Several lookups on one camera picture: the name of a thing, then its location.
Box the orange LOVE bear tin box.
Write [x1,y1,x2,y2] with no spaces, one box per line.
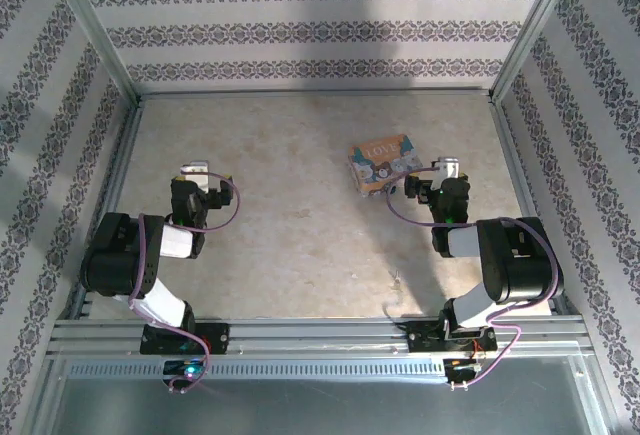
[347,132,425,200]

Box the grey metal sheet panel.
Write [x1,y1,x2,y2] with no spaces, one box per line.
[29,354,619,435]

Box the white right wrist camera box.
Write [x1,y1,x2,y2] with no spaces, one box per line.
[433,156,462,182]

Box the aluminium table side rail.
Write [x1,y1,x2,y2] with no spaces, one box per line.
[69,97,146,321]
[487,97,576,316]

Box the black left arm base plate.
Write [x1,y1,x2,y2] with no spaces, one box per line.
[139,322,231,356]

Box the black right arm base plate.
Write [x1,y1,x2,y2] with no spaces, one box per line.
[405,320,497,355]

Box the aluminium table end rail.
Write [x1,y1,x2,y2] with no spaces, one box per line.
[134,85,496,101]

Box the aluminium frame post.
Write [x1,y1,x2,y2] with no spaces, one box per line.
[492,0,584,101]
[47,0,141,101]

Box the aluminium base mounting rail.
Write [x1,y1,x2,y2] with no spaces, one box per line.
[47,318,594,356]

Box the grey slotted cable duct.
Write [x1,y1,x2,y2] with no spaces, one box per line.
[67,360,449,380]

